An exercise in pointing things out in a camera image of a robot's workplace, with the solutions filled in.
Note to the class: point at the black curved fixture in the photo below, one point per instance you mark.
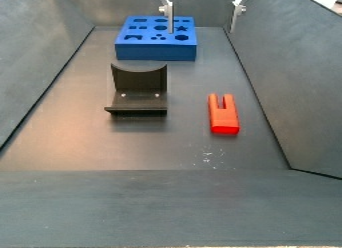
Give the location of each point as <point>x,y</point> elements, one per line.
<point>140,91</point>

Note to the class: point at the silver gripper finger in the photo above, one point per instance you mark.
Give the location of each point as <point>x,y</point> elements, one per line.
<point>238,10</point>
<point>166,8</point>

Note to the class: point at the red square-circle object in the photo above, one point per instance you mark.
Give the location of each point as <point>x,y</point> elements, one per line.
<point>223,115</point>

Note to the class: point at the blue foam shape board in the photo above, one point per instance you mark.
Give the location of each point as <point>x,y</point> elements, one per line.
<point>144,39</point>

